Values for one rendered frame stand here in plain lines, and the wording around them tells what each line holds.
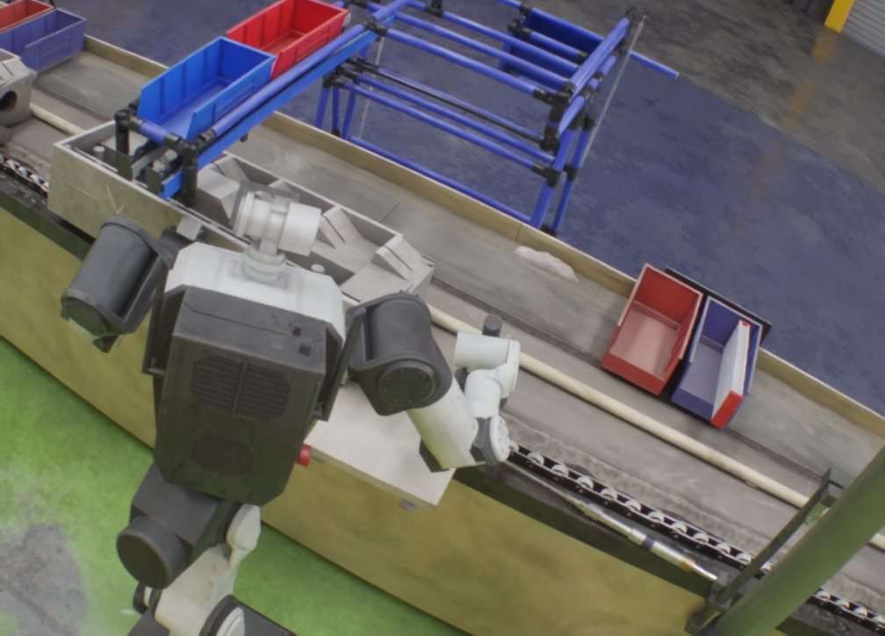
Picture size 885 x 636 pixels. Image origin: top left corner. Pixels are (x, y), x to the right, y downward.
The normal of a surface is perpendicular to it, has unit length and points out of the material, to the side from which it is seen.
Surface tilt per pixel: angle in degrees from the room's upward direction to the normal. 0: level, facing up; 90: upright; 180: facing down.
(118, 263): 39
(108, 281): 34
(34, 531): 0
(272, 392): 76
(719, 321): 88
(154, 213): 80
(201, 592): 71
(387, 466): 0
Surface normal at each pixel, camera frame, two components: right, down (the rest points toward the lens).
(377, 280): 0.30, -0.80
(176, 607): -0.20, 0.05
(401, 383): 0.11, 0.62
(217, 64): 0.88, 0.42
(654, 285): -0.41, 0.51
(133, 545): -0.32, 0.32
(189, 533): 0.01, -0.37
